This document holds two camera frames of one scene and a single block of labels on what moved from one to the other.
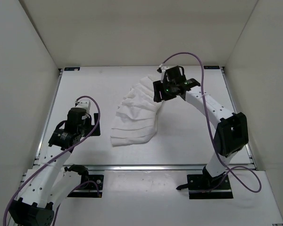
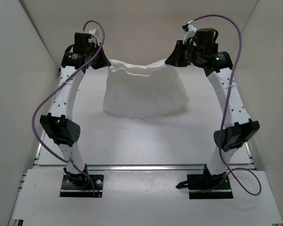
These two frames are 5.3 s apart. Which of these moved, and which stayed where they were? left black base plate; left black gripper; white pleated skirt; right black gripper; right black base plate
Moved: white pleated skirt; left black gripper; right black gripper
Stayed: left black base plate; right black base plate
